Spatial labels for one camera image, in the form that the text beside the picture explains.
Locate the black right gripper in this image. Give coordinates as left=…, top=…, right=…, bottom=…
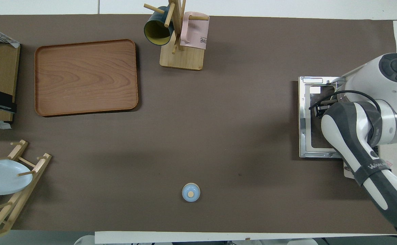
left=316, top=100, right=337, bottom=118

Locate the oven door with metal handle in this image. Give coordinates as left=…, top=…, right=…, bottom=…
left=298, top=76, right=347, bottom=159

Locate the light blue plate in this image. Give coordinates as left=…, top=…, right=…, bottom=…
left=0, top=157, right=34, bottom=196

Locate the brown wooden tray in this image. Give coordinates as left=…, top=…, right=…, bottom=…
left=34, top=39, right=139, bottom=117

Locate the brown table mat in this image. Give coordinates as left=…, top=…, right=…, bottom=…
left=0, top=14, right=397, bottom=235

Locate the wooden plate rack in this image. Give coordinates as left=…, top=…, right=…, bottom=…
left=0, top=140, right=52, bottom=243

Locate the wooden mug tree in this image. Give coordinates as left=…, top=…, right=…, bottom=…
left=143, top=0, right=210, bottom=71

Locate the pink mug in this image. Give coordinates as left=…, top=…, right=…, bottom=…
left=180, top=13, right=210, bottom=50

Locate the blue bell with wooden knob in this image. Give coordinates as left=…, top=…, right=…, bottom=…
left=182, top=183, right=201, bottom=202

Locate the dark blue mug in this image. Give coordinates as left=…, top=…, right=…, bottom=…
left=144, top=6, right=175, bottom=46

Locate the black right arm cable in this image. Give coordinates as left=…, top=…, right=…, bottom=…
left=308, top=89, right=382, bottom=136

